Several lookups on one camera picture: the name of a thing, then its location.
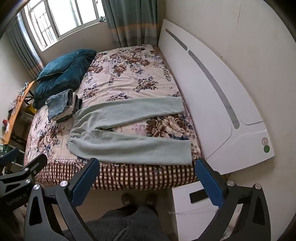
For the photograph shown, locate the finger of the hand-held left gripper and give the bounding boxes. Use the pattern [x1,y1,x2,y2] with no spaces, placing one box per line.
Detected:
[0,148,20,166]
[0,153,48,186]

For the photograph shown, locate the white cable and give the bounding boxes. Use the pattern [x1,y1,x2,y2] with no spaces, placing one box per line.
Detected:
[168,209,219,215]

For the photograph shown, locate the window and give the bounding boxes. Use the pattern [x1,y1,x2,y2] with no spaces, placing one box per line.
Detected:
[23,0,107,52]

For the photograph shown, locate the white headboard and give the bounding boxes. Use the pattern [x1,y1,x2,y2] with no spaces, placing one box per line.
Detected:
[158,19,275,175]

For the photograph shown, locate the grey slipper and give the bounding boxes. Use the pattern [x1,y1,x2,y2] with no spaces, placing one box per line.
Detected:
[121,193,135,207]
[144,192,159,207]

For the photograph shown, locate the person's dark grey trousers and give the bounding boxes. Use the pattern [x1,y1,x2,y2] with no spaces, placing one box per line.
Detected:
[67,206,171,241]

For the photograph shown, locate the light green fleece pants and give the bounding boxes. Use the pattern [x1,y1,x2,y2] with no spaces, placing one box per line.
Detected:
[65,97,193,165]

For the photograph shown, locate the white nightstand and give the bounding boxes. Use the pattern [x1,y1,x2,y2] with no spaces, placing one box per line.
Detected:
[171,181,232,239]

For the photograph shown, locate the teal striped curtain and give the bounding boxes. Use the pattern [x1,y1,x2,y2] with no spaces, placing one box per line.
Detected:
[103,0,166,49]
[6,14,44,80]

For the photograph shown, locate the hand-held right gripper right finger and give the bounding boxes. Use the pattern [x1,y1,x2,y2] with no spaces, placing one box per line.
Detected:
[195,158,271,241]

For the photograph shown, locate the wooden desk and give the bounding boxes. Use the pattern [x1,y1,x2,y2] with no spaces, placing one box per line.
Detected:
[0,81,36,149]

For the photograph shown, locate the black phone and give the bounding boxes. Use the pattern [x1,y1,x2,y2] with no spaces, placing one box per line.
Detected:
[190,189,208,204]

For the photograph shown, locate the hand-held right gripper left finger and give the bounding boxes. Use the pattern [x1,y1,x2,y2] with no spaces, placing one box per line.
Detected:
[24,158,100,241]

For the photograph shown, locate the yellow box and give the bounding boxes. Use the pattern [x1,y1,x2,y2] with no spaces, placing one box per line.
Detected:
[23,103,37,114]

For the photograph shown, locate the floral printed blanket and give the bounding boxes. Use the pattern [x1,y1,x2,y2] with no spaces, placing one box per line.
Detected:
[24,44,201,191]

